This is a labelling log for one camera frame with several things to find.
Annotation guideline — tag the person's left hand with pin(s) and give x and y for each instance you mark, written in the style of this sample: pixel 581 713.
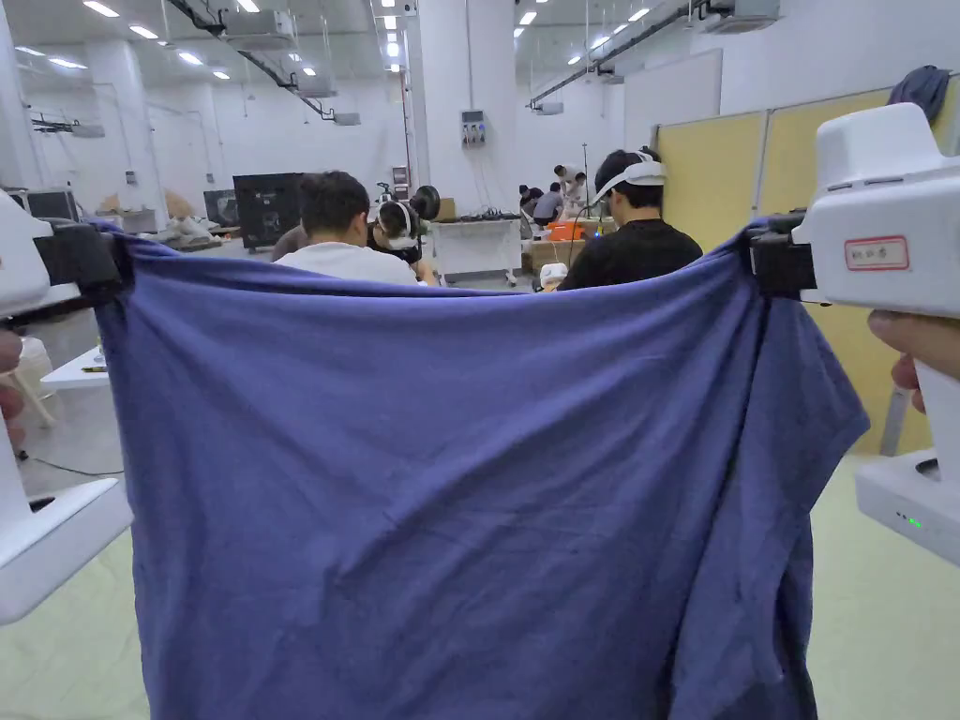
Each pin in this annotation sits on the person's left hand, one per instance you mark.
pixel 9 390

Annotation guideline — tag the orange box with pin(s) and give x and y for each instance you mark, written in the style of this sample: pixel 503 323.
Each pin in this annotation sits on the orange box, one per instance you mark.
pixel 564 229

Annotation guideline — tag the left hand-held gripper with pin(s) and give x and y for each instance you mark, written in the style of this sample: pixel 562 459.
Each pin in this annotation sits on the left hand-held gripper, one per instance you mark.
pixel 67 259

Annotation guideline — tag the grey wall socket box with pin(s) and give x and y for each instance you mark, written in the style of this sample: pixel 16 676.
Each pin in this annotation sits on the grey wall socket box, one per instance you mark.
pixel 474 127

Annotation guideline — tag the dark blue shirt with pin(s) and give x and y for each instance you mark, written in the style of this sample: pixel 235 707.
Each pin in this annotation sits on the dark blue shirt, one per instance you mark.
pixel 465 487

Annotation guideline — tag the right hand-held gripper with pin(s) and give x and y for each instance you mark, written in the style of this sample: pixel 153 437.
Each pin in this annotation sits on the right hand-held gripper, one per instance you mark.
pixel 862 210

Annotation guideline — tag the group of people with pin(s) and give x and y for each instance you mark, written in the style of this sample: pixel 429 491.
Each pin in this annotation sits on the group of people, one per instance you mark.
pixel 559 196

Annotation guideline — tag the grey garment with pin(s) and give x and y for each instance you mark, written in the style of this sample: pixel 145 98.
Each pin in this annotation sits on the grey garment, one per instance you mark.
pixel 921 90

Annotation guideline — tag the person's right hand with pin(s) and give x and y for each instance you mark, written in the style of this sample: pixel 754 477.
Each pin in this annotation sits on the person's right hand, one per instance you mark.
pixel 922 334

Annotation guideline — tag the bed with pale green sheet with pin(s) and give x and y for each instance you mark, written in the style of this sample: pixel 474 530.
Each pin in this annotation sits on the bed with pale green sheet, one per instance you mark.
pixel 885 637

